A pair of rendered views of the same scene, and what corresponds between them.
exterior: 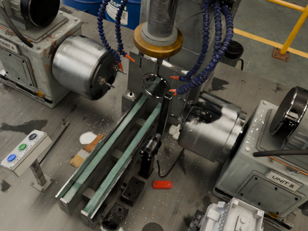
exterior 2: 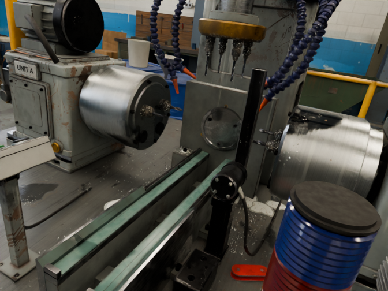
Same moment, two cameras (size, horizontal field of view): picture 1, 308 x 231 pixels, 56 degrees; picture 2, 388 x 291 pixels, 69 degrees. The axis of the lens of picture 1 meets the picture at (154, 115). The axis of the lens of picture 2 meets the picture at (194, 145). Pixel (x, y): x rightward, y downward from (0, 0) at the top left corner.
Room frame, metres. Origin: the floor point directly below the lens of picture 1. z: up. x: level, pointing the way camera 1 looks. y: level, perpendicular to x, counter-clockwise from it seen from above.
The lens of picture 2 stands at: (0.03, 0.04, 1.32)
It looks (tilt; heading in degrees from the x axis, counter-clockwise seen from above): 23 degrees down; 4
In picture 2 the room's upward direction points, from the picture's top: 7 degrees clockwise
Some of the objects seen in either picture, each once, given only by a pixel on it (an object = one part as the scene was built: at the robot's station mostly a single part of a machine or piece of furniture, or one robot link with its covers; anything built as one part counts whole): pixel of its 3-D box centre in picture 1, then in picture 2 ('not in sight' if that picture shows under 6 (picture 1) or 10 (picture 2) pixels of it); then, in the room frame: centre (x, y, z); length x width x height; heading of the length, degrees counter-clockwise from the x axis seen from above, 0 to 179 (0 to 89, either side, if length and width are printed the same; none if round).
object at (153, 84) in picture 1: (155, 86); (221, 129); (0.91, 0.02, 1.01); 0.15 x 0.02 x 0.15; 70
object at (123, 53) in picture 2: not in sight; (170, 54); (5.72, 1.12, 0.71); 2.21 x 0.95 x 1.43; 75
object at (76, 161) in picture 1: (88, 149); not in sight; (0.64, 0.27, 0.80); 0.21 x 0.05 x 0.01; 156
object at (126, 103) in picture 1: (130, 101); (183, 164); (0.93, 0.13, 0.86); 0.07 x 0.06 x 0.12; 70
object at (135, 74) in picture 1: (160, 85); (226, 136); (0.97, 0.00, 0.97); 0.30 x 0.11 x 0.34; 70
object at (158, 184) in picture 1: (162, 184); (249, 272); (0.54, -0.09, 0.81); 0.09 x 0.03 x 0.02; 101
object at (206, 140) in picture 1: (217, 129); (331, 163); (0.71, -0.26, 1.04); 0.41 x 0.25 x 0.25; 70
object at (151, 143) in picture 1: (174, 132); (257, 186); (0.74, -0.11, 0.92); 0.45 x 0.13 x 0.24; 160
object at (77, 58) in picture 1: (78, 63); (116, 103); (0.94, 0.38, 1.04); 0.37 x 0.25 x 0.25; 70
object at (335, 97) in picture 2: not in sight; (333, 100); (4.96, -1.85, 0.43); 1.20 x 0.94 x 0.85; 77
